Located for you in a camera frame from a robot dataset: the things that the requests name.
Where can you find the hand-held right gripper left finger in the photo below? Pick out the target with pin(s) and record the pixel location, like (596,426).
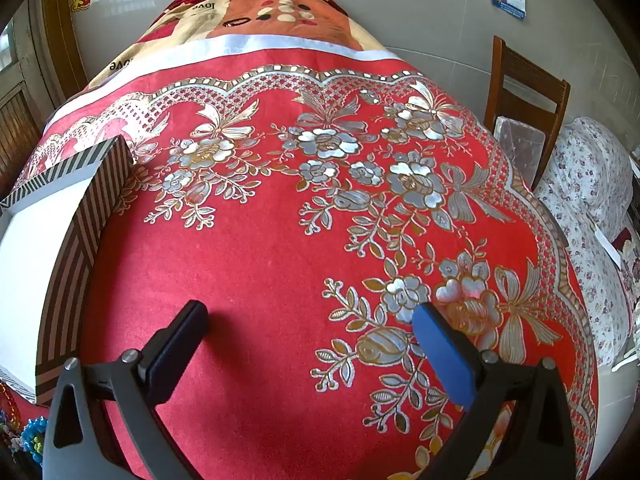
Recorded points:
(175,342)

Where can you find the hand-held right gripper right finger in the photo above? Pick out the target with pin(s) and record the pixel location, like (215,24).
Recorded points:
(442,355)

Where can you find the striped jewelry box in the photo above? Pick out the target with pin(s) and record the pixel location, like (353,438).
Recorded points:
(40,260)

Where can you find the red floral tablecloth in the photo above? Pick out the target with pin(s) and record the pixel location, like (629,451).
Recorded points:
(250,240)

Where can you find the colourful beaded accessory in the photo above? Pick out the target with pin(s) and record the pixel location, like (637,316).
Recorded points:
(9,435)

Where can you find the white paper slip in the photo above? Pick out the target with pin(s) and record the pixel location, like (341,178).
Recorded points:
(609,245)

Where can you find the clear plastic container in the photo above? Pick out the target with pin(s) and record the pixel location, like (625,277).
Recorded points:
(520,145)

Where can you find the floral quilt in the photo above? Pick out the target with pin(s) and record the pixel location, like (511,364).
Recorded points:
(585,175)

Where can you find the wooden louvered door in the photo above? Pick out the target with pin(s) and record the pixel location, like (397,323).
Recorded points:
(17,135)

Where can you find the wooden chair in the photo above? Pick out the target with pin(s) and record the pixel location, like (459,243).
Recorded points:
(525,105)

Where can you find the printed blanket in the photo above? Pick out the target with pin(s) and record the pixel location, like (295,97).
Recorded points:
(280,25)

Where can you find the window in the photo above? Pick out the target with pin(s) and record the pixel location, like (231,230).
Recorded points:
(6,47)

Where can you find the brown wooden door frame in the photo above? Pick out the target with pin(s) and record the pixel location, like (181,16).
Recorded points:
(60,35)

